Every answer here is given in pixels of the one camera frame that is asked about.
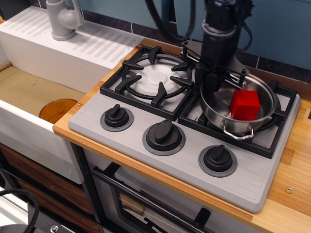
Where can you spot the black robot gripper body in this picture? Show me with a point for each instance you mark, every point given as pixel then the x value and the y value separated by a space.
pixel 217 54

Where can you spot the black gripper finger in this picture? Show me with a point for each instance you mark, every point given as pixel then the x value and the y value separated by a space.
pixel 212 83
pixel 199 75

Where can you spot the stainless steel pan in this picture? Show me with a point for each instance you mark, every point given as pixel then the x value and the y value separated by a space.
pixel 218 112

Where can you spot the red cube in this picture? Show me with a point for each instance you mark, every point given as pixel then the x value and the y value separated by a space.
pixel 245 105

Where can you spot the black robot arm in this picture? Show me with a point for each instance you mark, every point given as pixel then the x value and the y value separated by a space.
pixel 225 17

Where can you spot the black middle stove knob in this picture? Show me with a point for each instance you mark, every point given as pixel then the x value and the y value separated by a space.
pixel 164 138

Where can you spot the black stove knob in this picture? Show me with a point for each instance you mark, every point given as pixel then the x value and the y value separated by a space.
pixel 218 161
pixel 164 138
pixel 116 119

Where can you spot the grey toy stove top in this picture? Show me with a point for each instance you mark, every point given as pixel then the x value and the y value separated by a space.
pixel 247 187

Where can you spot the black right stove knob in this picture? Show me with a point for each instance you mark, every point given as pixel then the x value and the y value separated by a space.
pixel 218 161

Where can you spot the black left stove knob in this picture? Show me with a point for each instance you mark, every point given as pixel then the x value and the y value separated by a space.
pixel 116 119

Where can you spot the black left burner grate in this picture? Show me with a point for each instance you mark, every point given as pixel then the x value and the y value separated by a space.
pixel 154 81

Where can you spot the black burner grate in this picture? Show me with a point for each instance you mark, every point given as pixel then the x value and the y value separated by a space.
pixel 154 81
pixel 269 139

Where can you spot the black right burner grate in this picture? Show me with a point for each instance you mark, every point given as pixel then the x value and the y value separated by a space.
pixel 269 139

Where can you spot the grey toy faucet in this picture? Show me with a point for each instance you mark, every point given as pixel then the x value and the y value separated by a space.
pixel 64 21

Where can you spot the orange plastic plate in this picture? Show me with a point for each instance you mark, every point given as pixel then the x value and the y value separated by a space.
pixel 55 110

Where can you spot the white toy sink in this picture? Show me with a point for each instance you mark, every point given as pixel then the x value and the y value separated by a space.
pixel 35 70

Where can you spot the wooden drawer cabinet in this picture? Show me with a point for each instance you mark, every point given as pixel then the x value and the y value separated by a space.
pixel 58 197

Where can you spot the oven door with handle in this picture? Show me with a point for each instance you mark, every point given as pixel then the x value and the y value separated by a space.
pixel 142 206

